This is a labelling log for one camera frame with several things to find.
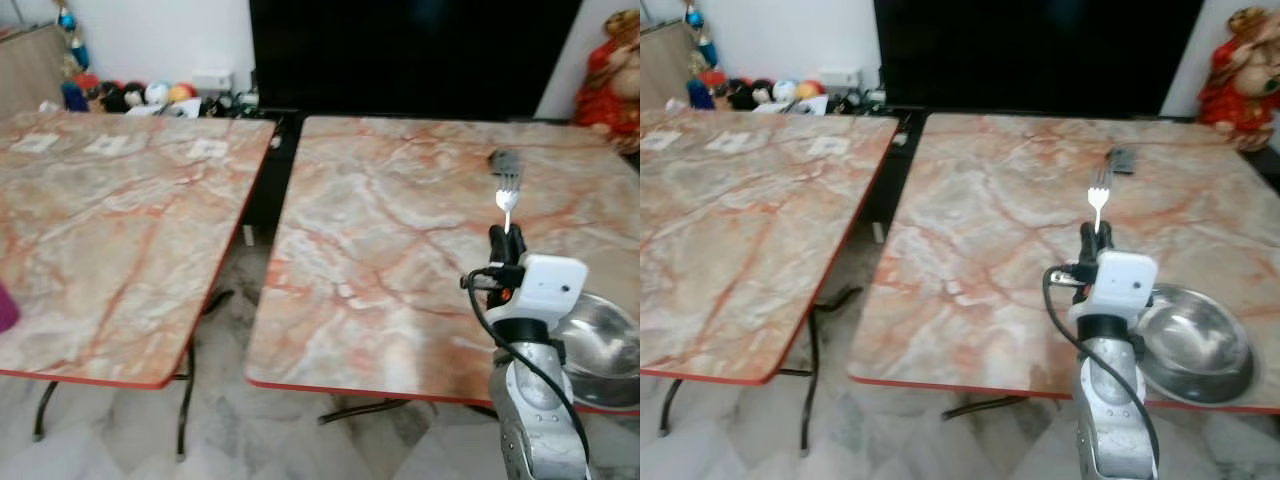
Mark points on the silver metal fork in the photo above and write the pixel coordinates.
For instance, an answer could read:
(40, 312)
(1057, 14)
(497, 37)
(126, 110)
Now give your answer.
(508, 195)
(1099, 193)

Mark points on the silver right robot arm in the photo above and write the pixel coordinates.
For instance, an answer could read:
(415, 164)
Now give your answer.
(1112, 400)
(535, 400)

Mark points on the small dark flat device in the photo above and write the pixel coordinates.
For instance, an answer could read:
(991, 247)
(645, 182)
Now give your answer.
(1122, 160)
(505, 161)

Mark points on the stainless steel bowl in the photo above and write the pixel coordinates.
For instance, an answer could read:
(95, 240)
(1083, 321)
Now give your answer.
(600, 345)
(1195, 345)

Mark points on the black metal table leg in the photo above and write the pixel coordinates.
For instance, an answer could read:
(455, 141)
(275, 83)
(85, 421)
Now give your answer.
(985, 405)
(185, 400)
(42, 410)
(668, 405)
(808, 390)
(360, 408)

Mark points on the white paper label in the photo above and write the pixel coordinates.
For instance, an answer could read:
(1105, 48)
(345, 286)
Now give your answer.
(660, 140)
(107, 145)
(730, 143)
(208, 149)
(35, 143)

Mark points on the red and gold statue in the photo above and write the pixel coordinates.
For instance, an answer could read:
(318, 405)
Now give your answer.
(612, 90)
(1240, 90)

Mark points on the large black television screen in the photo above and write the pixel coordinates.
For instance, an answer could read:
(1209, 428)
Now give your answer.
(1035, 55)
(410, 55)

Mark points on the black television stand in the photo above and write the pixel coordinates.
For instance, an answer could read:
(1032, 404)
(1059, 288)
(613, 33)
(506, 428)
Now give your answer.
(890, 165)
(268, 170)

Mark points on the light wooden cabinet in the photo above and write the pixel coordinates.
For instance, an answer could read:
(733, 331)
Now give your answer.
(662, 65)
(30, 70)

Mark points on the black plush toy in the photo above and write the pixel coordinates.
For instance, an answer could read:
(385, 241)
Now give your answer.
(745, 95)
(130, 97)

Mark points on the blue hanging ornament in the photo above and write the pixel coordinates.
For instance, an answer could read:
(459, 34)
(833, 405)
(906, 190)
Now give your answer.
(72, 45)
(700, 40)

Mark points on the white round toy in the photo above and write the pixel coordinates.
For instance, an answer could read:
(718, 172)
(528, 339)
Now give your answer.
(158, 93)
(785, 90)

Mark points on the orange yellow toy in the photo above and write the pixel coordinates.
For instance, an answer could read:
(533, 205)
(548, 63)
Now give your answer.
(182, 92)
(809, 89)

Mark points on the purple object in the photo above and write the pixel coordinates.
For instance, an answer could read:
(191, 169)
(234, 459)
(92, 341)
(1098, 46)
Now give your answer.
(6, 310)

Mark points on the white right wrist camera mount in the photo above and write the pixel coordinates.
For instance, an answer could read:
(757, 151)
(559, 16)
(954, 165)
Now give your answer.
(1125, 282)
(548, 285)

